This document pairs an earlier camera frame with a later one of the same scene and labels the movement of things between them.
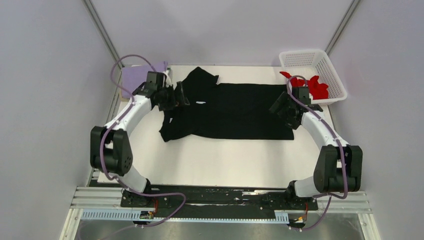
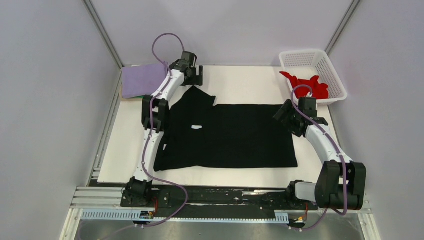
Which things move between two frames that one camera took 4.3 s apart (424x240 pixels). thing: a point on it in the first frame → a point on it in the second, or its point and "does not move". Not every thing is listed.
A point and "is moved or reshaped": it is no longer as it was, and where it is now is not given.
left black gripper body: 167,97 → 194,80
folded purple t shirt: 133,76 does not move
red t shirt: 317,90 does not move
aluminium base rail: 355,204 does not move
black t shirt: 225,111 is moved or reshaped
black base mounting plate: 182,202 does not move
